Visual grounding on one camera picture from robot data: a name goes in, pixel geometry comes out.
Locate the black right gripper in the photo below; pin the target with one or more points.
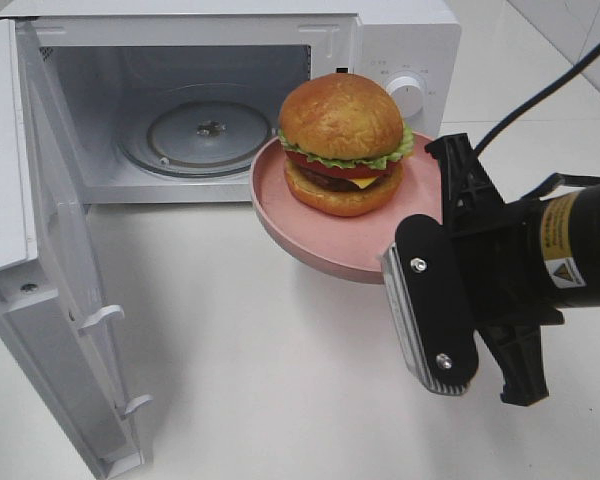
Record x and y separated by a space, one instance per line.
521 262

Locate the pink round plate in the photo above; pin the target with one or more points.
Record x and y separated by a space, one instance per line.
345 247

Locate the burger with lettuce and tomato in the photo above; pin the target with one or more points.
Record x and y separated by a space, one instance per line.
344 141

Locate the white microwave door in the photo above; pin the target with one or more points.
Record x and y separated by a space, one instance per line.
54 319

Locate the white upper power knob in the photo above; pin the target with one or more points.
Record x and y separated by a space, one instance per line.
407 91

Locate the white microwave oven body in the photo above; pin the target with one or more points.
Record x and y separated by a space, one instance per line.
108 51

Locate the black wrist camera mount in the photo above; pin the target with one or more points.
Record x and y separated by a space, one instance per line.
429 306

